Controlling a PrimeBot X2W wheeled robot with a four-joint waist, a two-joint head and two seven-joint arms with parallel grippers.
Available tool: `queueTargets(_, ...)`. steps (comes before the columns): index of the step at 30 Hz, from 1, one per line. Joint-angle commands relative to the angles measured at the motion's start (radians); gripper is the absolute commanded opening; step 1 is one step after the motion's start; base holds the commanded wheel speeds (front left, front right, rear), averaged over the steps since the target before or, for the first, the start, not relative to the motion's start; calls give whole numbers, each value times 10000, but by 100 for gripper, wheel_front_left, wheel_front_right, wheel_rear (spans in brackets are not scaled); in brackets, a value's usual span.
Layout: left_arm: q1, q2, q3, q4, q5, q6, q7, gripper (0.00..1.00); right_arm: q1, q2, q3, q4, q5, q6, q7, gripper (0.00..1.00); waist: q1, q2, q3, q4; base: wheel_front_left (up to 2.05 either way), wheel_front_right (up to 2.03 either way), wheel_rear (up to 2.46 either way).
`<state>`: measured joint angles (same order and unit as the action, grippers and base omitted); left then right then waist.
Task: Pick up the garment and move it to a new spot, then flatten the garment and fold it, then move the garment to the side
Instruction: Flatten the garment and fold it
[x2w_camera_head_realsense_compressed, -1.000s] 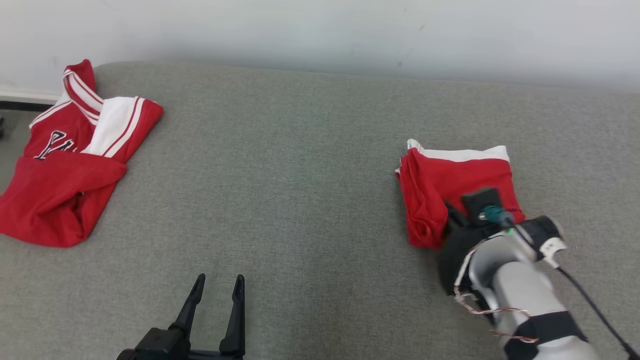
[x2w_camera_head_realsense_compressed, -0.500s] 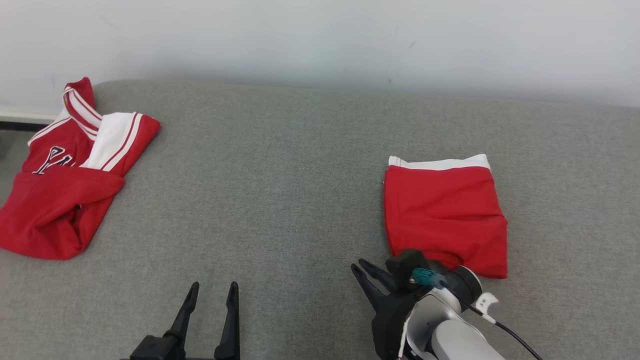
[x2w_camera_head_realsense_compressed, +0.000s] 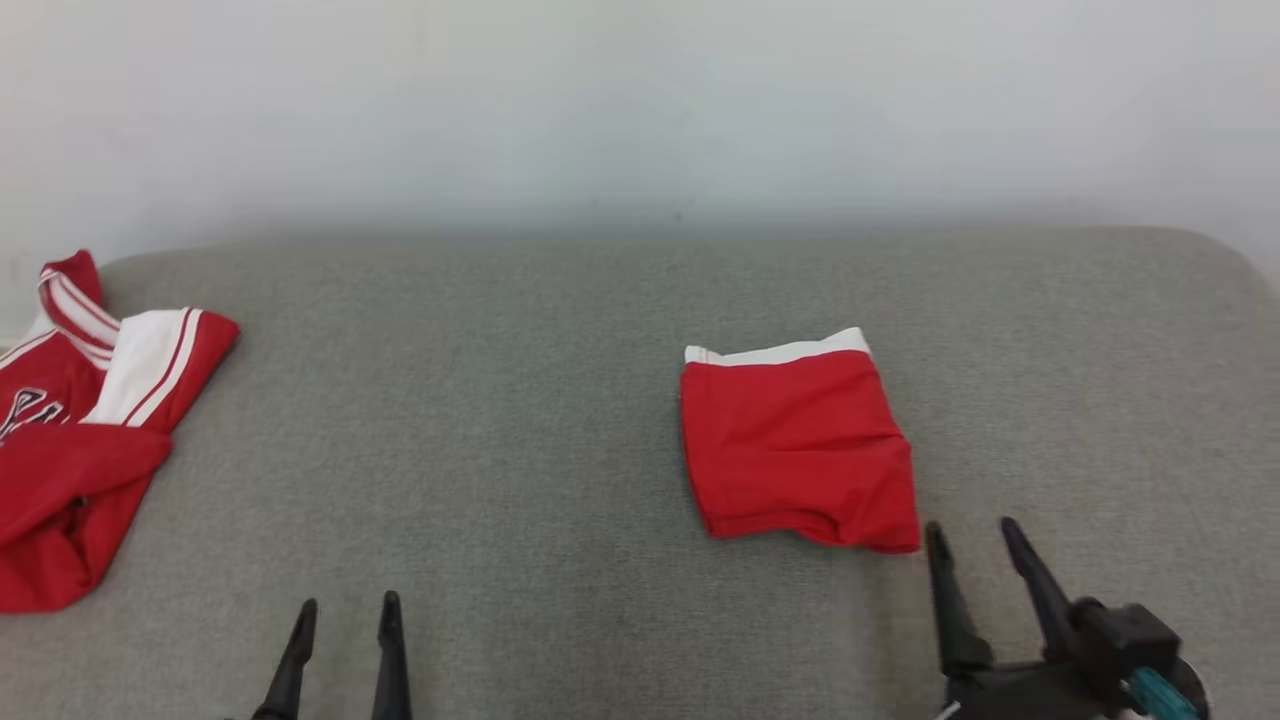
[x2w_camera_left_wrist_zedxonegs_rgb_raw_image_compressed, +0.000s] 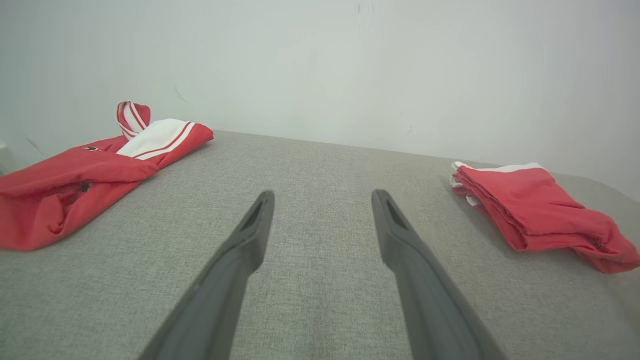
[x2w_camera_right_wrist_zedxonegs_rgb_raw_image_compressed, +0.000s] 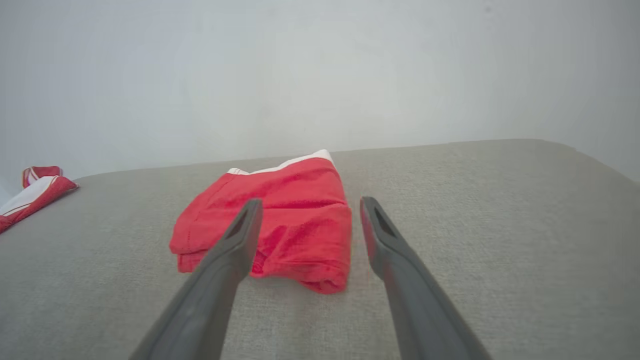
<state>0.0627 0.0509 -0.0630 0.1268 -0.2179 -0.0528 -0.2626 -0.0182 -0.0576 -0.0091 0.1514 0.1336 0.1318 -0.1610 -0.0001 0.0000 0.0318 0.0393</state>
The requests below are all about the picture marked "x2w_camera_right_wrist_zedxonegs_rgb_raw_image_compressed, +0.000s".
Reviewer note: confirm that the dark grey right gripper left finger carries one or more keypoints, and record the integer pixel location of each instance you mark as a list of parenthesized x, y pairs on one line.
[(210, 295)]

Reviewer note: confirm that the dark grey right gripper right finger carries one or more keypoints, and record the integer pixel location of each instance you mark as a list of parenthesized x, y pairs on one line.
[(425, 310)]

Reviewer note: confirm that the stack of red shirts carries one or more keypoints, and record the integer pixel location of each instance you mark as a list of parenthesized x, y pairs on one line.
[(305, 210)]

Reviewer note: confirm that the red Bulls jersey white sleeves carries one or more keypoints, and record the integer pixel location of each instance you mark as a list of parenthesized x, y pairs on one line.
[(35, 195)]

